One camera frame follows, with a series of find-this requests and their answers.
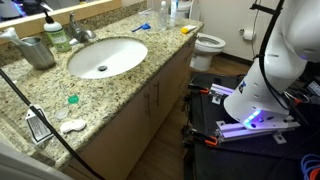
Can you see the chrome faucet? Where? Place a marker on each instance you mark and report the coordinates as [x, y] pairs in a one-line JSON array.
[[77, 32]]

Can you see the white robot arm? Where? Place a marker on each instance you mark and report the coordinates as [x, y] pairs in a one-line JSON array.
[[294, 41]]

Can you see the orange black clamp rear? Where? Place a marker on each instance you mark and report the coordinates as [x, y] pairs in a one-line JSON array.
[[201, 89]]

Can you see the orange black clamp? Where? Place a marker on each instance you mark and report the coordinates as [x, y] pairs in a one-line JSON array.
[[208, 140], [201, 89]]

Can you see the white oval sink basin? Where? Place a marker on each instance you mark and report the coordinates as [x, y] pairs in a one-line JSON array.
[[107, 58]]

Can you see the white toilet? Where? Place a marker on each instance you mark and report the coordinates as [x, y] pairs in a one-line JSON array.
[[206, 46]]

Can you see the yellow capped tube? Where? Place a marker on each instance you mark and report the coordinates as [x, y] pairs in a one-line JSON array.
[[188, 28]]

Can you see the orange black clamp front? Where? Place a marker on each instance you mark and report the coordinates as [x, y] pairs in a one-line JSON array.
[[208, 140]]

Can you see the aluminium mounting rails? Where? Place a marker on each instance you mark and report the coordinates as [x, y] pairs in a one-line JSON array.
[[256, 114]]

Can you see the clear plastic bottle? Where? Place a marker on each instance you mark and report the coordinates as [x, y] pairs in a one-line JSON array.
[[163, 15]]

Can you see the black robot cart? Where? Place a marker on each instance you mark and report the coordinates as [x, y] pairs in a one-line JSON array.
[[258, 158]]

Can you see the wooden vanity cabinet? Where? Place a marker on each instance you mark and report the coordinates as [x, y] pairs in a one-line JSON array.
[[124, 111]]

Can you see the white blue tube bottle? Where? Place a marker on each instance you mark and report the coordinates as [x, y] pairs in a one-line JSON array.
[[173, 11]]

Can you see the green contact lens cap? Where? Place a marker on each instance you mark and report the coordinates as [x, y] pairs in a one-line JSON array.
[[73, 99]]

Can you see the clear contact lens cap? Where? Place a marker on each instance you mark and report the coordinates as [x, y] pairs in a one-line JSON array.
[[61, 114]]

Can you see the white contact lens case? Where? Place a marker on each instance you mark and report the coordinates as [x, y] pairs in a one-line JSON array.
[[73, 125]]

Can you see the toilet paper roll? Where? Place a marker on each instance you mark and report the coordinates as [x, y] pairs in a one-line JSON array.
[[248, 35]]

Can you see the green soap pump bottle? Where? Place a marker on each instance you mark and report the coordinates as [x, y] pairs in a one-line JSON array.
[[56, 34]]

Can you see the grey metal cup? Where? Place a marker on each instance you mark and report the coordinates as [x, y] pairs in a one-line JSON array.
[[37, 53]]

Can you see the white toothpaste tube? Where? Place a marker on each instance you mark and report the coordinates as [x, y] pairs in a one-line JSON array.
[[11, 35]]

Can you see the wall mirror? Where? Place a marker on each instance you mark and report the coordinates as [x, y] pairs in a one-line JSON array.
[[16, 9]]

